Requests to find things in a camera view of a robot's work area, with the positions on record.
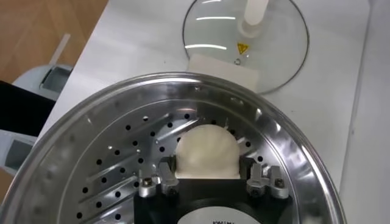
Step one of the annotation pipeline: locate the stainless steel steamer basket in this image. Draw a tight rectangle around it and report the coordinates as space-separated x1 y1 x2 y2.
0 54 347 224

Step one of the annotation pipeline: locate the glass lid with white handle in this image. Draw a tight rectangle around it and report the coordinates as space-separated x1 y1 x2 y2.
182 0 310 94

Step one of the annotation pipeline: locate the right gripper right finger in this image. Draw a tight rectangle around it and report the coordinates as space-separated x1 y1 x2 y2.
239 155 289 199

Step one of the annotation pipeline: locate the white steamed baozi bun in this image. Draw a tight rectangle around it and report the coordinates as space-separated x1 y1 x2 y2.
174 124 241 180

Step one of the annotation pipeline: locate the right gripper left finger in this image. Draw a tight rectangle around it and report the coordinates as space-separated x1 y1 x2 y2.
138 155 180 198

